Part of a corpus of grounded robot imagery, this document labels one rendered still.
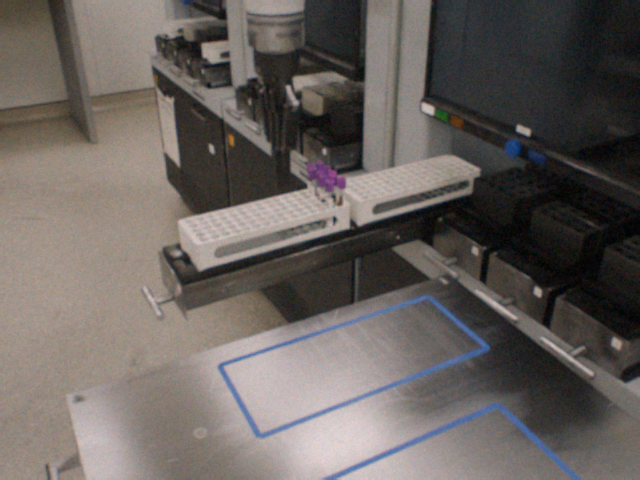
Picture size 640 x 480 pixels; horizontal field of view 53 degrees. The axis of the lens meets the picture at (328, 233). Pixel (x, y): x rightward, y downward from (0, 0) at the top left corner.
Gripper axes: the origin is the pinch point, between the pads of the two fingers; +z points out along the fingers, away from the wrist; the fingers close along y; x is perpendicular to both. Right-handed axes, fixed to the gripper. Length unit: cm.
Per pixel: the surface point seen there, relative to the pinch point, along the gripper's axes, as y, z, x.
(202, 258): 5.2, 10.8, -17.5
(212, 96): -114, 23, 29
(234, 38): -112, 4, 38
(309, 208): 1.6, 8.7, 4.6
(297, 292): -53, 68, 29
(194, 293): 6.9, 15.8, -20.0
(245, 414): 39.3, 12.5, -24.6
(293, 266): 6.9, 16.4, -1.6
